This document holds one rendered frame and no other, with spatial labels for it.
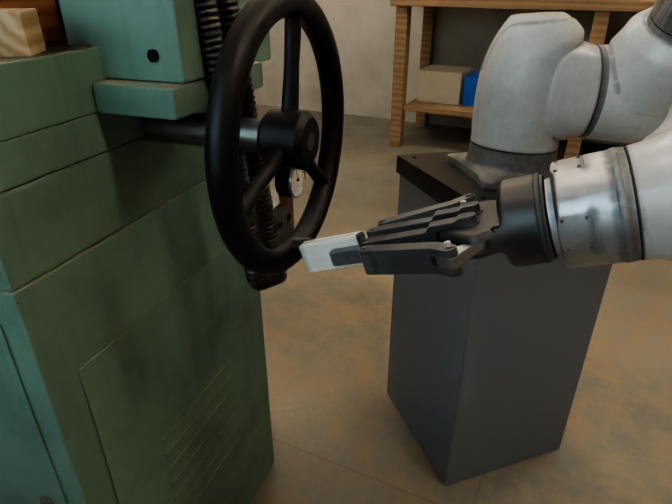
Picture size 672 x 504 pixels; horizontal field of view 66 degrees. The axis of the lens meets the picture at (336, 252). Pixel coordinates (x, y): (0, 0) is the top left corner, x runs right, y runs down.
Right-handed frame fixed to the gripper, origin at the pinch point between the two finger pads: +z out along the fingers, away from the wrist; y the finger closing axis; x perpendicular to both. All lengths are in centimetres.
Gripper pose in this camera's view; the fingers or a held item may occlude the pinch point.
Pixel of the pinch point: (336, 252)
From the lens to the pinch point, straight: 52.1
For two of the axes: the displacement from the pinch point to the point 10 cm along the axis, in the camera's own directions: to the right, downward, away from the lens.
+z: -8.8, 1.4, 4.5
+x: 3.2, 8.8, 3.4
